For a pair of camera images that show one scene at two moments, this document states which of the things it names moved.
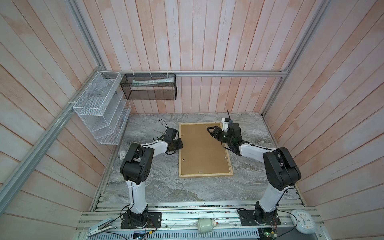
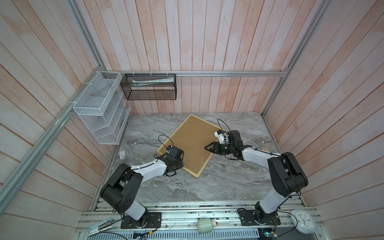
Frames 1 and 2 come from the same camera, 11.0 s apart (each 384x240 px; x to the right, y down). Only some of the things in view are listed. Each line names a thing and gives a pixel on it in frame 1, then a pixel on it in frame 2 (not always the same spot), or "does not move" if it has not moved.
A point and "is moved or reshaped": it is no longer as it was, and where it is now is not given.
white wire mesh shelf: x=103 y=108 does not move
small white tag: x=122 y=155 does not move
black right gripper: x=213 y=132 -> x=214 y=144
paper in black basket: x=153 y=81 does not move
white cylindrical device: x=206 y=225 does not move
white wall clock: x=305 y=223 does not move
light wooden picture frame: x=201 y=154 is moved or reshaped
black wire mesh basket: x=149 y=86 does not move
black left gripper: x=180 y=144 -> x=180 y=164
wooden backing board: x=201 y=153 is moved or reshaped
